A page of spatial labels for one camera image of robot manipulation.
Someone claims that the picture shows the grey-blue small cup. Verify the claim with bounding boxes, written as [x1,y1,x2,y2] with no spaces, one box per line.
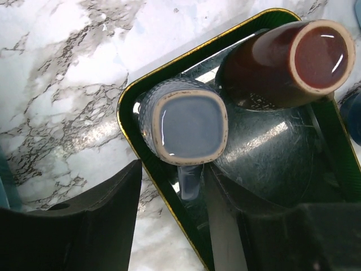
[133,78,228,200]

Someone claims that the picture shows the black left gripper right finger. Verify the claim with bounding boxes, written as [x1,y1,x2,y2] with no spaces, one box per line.
[204,164,360,270]

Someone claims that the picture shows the black rectangular tray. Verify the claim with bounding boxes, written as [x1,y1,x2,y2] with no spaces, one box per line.
[117,8,360,270]

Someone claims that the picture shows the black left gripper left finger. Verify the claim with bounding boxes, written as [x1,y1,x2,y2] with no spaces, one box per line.
[1,160,142,270]

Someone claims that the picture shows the brown small cup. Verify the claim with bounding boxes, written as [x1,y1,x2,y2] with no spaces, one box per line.
[215,19,356,111]

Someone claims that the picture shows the dark blue gold-rimmed cup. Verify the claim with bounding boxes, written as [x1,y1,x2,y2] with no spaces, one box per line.
[340,86,360,146]

